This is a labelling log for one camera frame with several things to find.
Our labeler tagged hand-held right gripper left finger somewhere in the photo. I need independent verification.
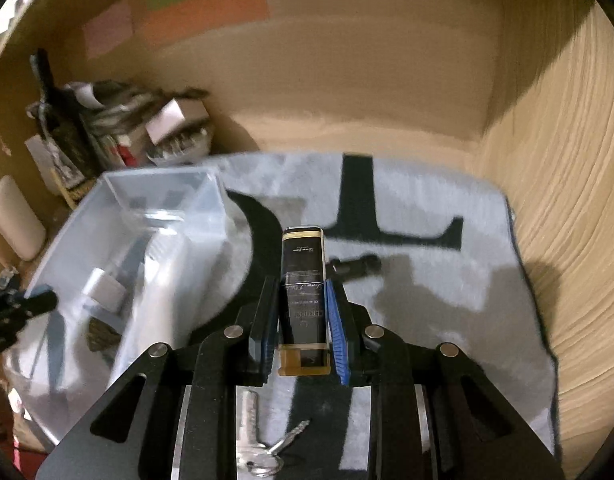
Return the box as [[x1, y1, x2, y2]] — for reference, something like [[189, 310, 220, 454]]
[[37, 276, 280, 480]]

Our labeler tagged black gold perfume bottle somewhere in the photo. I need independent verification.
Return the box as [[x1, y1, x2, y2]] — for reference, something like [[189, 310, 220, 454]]
[[277, 225, 334, 377]]

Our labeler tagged stack of small boxes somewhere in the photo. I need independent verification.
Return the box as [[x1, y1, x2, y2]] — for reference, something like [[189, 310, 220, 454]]
[[82, 110, 152, 169]]

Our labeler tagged white charger adapter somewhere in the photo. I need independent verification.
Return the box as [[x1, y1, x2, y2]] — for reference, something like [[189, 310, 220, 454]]
[[84, 267, 128, 312]]

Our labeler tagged white card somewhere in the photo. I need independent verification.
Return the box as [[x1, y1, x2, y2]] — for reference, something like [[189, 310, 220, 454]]
[[147, 99, 189, 144]]

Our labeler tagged orange sticky note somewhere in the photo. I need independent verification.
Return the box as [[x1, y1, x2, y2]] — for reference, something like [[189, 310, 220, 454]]
[[139, 0, 270, 49]]

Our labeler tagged pink sticky note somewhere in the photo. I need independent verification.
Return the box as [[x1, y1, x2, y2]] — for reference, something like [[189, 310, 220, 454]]
[[83, 2, 134, 59]]

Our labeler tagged clear plastic container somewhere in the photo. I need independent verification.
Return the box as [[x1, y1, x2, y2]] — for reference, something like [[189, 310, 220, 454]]
[[7, 167, 228, 448]]

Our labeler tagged silver key bunch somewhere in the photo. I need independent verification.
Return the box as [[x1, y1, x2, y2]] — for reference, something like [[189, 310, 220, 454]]
[[236, 389, 311, 477]]

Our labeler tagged dark wine bottle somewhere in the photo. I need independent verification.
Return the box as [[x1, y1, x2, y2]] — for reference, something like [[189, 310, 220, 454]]
[[29, 50, 98, 192]]

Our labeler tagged grey rug with black letters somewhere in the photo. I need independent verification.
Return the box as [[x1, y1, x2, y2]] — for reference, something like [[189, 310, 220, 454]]
[[2, 152, 559, 480]]

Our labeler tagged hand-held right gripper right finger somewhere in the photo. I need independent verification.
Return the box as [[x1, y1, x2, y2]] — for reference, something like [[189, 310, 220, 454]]
[[324, 280, 555, 480]]

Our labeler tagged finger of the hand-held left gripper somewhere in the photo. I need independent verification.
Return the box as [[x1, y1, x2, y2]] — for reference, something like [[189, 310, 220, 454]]
[[4, 285, 58, 318]]

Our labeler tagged bowl of small trinkets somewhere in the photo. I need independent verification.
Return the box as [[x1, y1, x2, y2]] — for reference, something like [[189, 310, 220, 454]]
[[147, 127, 211, 164]]

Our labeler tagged small black clip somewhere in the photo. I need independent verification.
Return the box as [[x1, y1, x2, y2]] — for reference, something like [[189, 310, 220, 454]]
[[329, 255, 381, 281]]

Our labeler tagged pink cup with handle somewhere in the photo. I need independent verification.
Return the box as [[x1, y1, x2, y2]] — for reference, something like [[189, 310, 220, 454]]
[[0, 176, 46, 262]]

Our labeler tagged small dark object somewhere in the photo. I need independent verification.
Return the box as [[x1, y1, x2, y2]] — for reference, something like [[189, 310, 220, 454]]
[[87, 320, 122, 356]]

